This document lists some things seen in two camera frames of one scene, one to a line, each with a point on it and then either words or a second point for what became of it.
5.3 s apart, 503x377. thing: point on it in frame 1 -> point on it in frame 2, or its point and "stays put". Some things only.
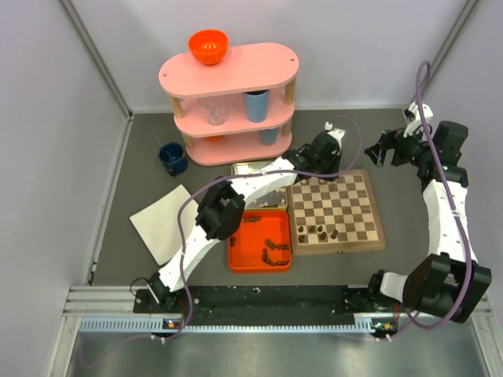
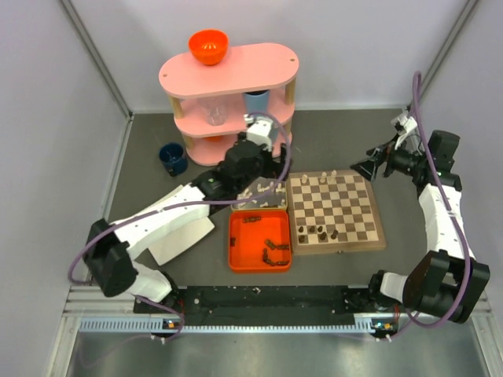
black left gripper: x=335 y=157 -> x=273 y=169
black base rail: x=290 y=305 stays put
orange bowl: x=208 y=45 stays put
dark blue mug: x=172 y=155 stays put
